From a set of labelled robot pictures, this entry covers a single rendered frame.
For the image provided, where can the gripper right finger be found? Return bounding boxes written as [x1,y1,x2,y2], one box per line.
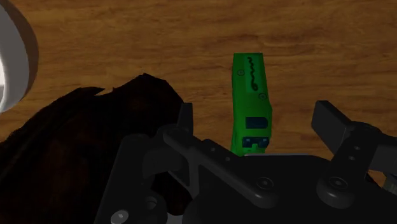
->
[310,100,397,209]

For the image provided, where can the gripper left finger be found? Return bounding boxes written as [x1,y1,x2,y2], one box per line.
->
[94,102,279,224]

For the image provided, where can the green toy bus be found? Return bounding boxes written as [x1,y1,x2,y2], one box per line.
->
[230,52,273,157]

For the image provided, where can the dark brown lumpy object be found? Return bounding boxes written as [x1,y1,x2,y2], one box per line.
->
[0,73,193,224]

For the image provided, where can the white round bowl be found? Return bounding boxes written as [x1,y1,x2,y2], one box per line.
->
[0,4,31,114]

